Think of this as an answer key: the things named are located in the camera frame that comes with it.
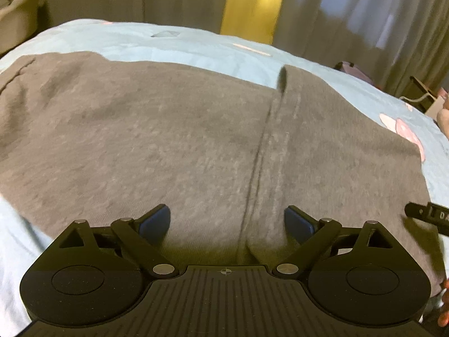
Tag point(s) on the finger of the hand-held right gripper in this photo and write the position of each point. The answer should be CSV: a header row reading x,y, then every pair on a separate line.
x,y
417,211

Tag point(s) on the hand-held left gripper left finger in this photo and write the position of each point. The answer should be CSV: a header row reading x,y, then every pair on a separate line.
x,y
156,223

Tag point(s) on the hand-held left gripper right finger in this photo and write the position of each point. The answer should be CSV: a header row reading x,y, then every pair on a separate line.
x,y
298,223

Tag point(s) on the grey sweat pants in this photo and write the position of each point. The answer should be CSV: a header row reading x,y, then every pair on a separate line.
x,y
158,140

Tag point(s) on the person's right hand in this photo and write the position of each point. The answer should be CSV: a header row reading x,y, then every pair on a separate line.
x,y
444,309

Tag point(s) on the pink rounded object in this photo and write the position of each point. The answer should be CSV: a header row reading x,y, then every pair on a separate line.
x,y
443,123

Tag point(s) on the dark wooden furniture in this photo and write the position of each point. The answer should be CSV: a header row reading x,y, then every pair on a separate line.
x,y
421,89

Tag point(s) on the light blue printed blanket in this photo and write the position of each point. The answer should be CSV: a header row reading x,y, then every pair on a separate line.
x,y
217,49

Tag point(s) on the yellow curtain panel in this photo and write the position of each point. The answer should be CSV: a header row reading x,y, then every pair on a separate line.
x,y
252,3

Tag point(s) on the grey chair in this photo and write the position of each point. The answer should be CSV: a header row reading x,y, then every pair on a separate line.
x,y
19,17

